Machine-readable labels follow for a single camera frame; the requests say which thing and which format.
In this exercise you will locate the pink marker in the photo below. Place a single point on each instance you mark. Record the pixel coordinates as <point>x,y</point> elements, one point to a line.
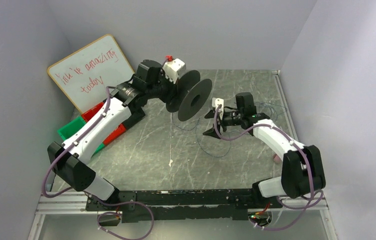
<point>277,159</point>

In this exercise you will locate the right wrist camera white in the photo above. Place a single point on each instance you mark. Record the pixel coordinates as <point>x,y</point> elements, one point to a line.
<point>218,105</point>

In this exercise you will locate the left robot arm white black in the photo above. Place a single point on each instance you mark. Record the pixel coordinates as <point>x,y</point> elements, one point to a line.
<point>69,160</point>

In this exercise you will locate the red bin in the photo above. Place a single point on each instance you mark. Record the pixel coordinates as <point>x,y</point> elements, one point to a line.
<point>111,129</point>

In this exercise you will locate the whiteboard with red writing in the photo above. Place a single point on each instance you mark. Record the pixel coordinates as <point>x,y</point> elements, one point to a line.
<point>84,75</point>

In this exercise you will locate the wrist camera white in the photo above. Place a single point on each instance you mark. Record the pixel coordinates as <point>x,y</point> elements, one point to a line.
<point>218,105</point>
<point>173,68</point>

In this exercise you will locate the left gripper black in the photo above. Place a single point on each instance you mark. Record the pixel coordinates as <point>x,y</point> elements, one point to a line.
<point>168,90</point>

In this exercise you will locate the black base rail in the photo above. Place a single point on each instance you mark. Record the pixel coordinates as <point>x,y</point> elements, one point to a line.
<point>194,204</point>

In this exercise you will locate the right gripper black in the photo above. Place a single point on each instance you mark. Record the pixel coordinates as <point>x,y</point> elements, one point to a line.
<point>218,122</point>

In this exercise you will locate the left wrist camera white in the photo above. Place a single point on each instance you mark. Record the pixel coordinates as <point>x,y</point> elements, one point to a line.
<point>173,68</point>

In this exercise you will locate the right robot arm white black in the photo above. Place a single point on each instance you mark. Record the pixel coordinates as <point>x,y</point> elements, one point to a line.
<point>302,169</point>

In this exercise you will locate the black bin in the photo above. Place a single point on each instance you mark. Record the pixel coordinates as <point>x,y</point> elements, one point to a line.
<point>137,113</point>

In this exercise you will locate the black spool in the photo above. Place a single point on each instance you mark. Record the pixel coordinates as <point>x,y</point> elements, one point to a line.
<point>191,94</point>

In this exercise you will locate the green bin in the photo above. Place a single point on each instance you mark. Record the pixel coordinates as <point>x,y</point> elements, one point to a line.
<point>71,128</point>

